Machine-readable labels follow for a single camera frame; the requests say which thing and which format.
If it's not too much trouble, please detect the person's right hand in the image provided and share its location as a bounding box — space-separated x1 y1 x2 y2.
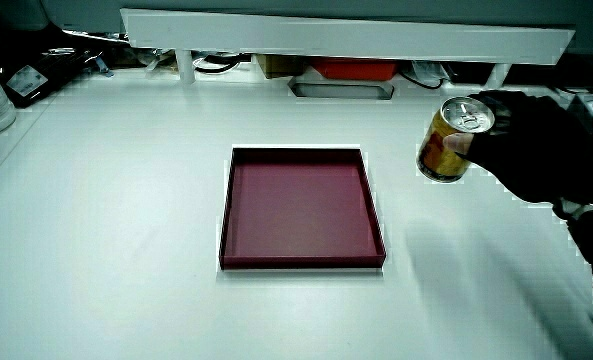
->
442 89 593 206

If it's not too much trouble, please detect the gold drink can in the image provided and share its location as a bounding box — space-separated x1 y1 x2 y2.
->
416 95 497 184

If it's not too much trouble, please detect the white desk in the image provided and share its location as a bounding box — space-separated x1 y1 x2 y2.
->
0 67 593 360

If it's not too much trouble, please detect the orange box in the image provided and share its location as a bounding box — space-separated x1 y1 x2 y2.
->
309 57 400 82

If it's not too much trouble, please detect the white raised shelf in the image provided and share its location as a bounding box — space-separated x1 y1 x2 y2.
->
120 7 576 87

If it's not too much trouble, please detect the dark red square tray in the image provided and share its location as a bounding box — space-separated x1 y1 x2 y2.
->
218 146 388 271

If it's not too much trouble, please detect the brown cardboard box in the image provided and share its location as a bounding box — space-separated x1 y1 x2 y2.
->
254 53 307 80

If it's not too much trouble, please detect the black bag with white label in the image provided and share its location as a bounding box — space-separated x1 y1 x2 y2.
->
0 19 108 109

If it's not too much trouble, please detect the black cable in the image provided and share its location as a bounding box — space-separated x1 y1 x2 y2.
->
399 69 446 91
192 53 243 75

